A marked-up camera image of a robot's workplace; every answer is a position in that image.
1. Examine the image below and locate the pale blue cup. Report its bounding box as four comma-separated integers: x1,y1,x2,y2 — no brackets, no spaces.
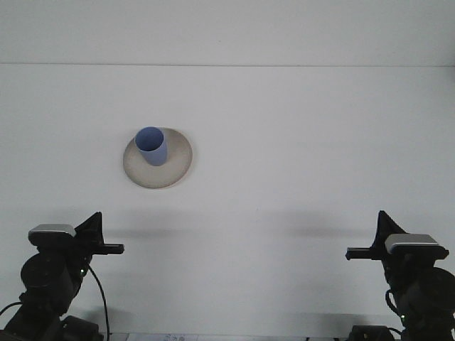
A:
134,126,168,167

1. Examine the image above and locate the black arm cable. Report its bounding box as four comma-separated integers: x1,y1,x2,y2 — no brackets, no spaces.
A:
385,289,402,323
87,264,111,338

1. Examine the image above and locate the pale round plate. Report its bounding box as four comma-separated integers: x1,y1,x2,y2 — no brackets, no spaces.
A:
122,126,195,190

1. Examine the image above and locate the thin black base cable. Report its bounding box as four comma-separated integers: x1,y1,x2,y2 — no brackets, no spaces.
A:
0,301,24,317

